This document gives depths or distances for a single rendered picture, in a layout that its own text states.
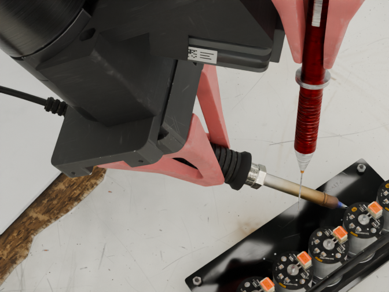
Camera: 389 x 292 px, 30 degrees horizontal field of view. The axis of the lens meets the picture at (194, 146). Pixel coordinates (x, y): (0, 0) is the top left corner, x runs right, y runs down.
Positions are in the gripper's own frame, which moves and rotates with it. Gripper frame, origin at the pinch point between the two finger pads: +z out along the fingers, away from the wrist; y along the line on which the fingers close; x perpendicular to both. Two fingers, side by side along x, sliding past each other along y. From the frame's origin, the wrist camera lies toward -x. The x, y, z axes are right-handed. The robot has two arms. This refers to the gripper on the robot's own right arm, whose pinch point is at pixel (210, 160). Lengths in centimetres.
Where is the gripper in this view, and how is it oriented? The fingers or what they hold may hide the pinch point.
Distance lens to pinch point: 44.3
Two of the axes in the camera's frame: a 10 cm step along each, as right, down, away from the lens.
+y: 1.8, -8.5, 4.9
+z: 5.5, 5.0, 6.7
